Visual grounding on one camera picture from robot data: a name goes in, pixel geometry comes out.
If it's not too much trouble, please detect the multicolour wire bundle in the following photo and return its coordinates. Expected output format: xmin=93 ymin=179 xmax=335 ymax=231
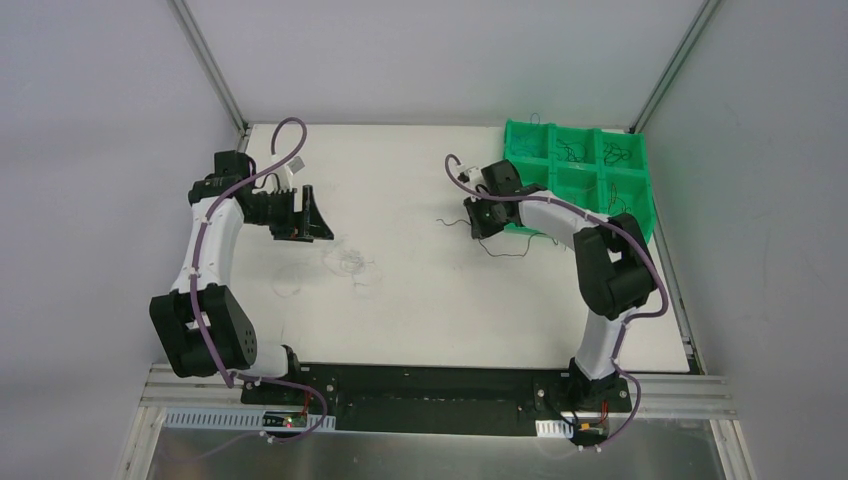
xmin=272 ymin=245 xmax=386 ymax=299

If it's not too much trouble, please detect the dark brown wire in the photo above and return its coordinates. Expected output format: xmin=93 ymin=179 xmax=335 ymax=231
xmin=601 ymin=140 xmax=632 ymax=168

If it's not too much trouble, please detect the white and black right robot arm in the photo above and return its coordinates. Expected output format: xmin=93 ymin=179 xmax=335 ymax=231
xmin=445 ymin=155 xmax=664 ymax=410

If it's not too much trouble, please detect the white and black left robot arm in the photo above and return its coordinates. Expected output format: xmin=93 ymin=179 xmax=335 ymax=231
xmin=149 ymin=150 xmax=334 ymax=405

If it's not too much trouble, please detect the green plastic compartment bin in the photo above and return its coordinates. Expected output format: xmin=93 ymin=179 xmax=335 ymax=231
xmin=503 ymin=119 xmax=657 ymax=240

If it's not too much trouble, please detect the small left controller board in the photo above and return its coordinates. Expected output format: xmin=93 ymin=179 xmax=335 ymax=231
xmin=262 ymin=410 xmax=308 ymax=430

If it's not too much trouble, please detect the small controller board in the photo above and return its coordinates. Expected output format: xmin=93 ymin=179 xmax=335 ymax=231
xmin=262 ymin=410 xmax=308 ymax=430
xmin=572 ymin=424 xmax=608 ymax=444

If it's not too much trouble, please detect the small right controller board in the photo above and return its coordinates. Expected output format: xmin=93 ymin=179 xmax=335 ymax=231
xmin=572 ymin=424 xmax=608 ymax=444

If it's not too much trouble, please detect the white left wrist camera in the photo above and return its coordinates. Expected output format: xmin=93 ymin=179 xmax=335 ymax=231
xmin=272 ymin=156 xmax=305 ymax=192

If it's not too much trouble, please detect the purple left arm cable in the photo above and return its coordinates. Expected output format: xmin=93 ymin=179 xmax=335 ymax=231
xmin=188 ymin=117 xmax=330 ymax=446

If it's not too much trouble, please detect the black robot base mount plate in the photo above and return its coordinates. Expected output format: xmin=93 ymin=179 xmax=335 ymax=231
xmin=241 ymin=363 xmax=635 ymax=437

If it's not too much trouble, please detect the white slotted cable duct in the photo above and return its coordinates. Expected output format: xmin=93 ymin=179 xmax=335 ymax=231
xmin=163 ymin=408 xmax=336 ymax=433

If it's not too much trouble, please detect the aluminium frame rail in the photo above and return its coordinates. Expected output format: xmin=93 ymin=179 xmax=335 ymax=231
xmin=113 ymin=363 xmax=758 ymax=479

